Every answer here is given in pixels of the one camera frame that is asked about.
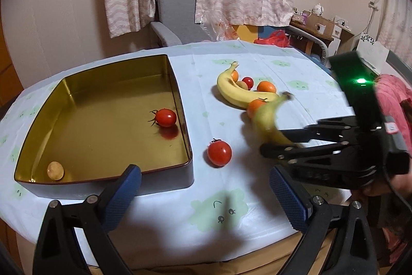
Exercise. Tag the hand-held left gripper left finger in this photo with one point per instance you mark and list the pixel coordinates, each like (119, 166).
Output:
(122, 194)

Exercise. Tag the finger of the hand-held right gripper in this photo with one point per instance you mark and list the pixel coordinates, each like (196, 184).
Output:
(309, 162)
(331, 130)

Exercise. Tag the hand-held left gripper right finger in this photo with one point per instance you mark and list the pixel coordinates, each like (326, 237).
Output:
(286, 194)

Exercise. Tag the yellow banana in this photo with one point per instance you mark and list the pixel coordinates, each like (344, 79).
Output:
(225, 89)
(267, 120)

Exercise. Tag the gold metal tin tray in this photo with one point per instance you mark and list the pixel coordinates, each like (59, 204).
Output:
(106, 133)

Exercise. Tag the orange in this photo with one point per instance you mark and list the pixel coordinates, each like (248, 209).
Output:
(255, 105)
(235, 75)
(266, 87)

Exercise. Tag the small yellowish round fruit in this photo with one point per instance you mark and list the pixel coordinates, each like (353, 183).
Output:
(55, 170)
(242, 86)

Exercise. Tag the person's right hand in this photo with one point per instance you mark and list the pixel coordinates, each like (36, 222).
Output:
(400, 184)

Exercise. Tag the pink cloth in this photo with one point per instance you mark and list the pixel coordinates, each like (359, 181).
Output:
(392, 97)

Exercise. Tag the white floral paper bag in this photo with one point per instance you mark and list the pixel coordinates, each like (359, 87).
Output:
(371, 49)

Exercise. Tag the light blue cloud-print tablecloth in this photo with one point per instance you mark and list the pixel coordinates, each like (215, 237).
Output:
(225, 197)

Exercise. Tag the red tomato with stem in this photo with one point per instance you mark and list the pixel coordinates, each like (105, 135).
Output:
(219, 153)
(165, 117)

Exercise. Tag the white box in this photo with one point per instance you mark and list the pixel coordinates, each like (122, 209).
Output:
(338, 25)

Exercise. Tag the small red cherry tomato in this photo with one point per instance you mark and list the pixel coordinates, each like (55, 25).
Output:
(248, 81)

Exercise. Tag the red plastic bag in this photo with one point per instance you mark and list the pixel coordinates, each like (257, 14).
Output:
(273, 38)

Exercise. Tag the white teapot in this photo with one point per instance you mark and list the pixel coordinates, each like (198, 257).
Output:
(317, 8)

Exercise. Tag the small pink box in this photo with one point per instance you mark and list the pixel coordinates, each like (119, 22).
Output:
(298, 17)

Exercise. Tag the yellow panel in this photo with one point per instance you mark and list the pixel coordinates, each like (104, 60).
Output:
(246, 33)

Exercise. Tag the clear plastic bag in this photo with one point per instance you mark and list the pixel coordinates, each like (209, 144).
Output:
(219, 27)

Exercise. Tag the wooden door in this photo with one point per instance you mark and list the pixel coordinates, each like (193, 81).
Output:
(8, 65)

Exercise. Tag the grey upholstered chair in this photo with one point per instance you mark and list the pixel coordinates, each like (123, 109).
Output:
(177, 4)

